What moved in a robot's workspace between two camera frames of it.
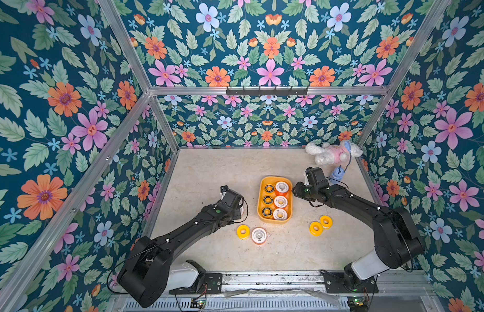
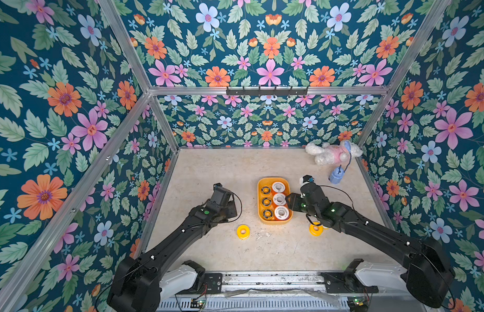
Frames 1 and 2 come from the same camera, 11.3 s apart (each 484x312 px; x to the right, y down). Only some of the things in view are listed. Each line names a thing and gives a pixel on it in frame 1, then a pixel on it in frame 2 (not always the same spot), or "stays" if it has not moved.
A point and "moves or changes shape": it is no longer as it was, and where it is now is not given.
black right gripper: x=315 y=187 to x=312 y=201
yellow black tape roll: x=267 y=211 stays
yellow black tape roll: x=268 y=199 stays
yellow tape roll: x=315 y=228 stays
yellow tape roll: x=240 y=235 stays
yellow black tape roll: x=269 y=188 moves or changes shape
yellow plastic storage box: x=275 y=200 stays
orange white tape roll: x=259 y=235 to x=282 y=212
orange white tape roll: x=282 y=187 stays
